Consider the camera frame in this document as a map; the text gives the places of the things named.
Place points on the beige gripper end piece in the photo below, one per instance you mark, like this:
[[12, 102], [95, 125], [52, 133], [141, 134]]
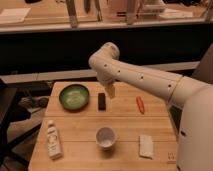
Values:
[[110, 89]]

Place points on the green ceramic bowl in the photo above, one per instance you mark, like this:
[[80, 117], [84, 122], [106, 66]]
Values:
[[74, 97]]

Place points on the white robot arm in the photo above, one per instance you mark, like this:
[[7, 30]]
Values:
[[193, 97]]

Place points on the black rectangular block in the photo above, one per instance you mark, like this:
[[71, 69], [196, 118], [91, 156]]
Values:
[[101, 101]]

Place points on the orange carrot toy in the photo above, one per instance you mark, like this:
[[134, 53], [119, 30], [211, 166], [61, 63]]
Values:
[[140, 104]]

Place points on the white paper cup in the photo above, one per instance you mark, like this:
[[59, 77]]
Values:
[[105, 138]]

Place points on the white plastic bottle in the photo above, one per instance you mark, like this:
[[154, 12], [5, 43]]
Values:
[[53, 141]]

